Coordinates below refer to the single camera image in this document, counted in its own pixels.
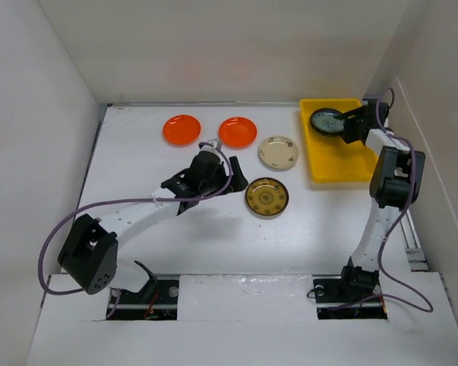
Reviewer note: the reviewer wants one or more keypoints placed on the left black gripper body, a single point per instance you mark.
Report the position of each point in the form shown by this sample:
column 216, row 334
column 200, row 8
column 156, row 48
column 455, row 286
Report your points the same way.
column 217, row 183

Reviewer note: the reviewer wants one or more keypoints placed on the left orange plate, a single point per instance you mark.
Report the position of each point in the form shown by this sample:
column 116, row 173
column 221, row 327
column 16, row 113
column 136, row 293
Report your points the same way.
column 181, row 130

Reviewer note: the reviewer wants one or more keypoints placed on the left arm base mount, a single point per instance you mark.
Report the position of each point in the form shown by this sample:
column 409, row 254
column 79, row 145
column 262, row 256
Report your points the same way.
column 162, row 305

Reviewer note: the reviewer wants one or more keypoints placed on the orange plate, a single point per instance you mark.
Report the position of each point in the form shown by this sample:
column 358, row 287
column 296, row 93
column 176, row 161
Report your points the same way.
column 181, row 130
column 237, row 132

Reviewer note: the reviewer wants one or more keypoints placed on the blue floral plate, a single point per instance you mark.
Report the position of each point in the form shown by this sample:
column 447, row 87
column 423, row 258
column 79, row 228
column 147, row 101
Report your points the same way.
column 326, row 122

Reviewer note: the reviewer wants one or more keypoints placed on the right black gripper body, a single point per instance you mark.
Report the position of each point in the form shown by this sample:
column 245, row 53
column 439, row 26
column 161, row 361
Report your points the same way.
column 352, row 130

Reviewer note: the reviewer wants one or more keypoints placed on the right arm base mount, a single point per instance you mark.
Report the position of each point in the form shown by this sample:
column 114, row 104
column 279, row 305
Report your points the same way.
column 332, row 301

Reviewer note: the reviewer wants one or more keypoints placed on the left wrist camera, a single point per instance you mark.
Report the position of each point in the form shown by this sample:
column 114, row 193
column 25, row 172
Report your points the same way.
column 214, row 144

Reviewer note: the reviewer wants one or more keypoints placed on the cream patterned plate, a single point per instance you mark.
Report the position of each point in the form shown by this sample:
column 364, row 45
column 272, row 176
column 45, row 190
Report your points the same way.
column 278, row 152

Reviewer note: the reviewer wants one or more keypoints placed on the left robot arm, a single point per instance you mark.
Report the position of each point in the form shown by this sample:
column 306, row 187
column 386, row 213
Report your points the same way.
column 90, row 252

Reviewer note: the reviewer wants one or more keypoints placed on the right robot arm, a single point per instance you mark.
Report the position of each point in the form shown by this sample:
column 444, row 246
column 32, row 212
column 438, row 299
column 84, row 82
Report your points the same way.
column 393, row 188

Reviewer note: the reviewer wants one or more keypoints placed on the yellow patterned plate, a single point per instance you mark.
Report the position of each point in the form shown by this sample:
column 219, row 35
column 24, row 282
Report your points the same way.
column 266, row 197

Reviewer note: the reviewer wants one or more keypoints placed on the right orange plate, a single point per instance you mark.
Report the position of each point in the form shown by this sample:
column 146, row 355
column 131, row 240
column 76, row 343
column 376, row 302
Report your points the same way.
column 237, row 132

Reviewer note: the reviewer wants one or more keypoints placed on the yellow plastic bin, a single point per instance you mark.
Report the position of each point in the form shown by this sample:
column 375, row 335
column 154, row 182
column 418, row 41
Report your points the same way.
column 330, row 159

